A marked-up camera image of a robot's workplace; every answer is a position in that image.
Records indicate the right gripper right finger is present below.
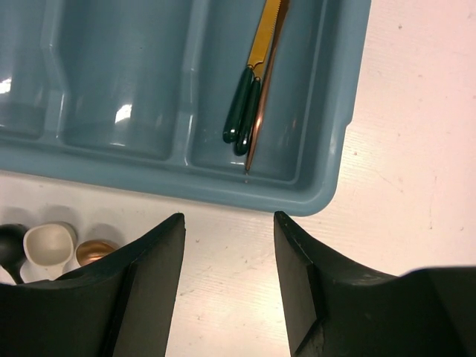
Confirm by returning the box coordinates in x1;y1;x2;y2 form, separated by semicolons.
274;211;475;356

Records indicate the white spoon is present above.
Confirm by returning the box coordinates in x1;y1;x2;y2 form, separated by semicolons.
23;221;77;280

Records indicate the gold blade green knife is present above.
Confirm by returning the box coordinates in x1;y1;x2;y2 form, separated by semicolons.
222;0;281;144

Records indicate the copper spoon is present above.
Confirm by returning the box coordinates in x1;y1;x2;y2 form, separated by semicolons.
76;239;119;266

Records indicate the copper knife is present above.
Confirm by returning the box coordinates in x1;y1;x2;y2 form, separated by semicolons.
245;0;289;171

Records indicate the blue plastic cutlery tray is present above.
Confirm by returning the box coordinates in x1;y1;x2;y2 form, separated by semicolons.
1;1;371;216

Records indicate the black spoon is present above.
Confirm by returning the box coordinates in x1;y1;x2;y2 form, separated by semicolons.
0;224;28;285

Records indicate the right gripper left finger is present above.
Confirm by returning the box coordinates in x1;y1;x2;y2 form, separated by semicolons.
1;213;185;356

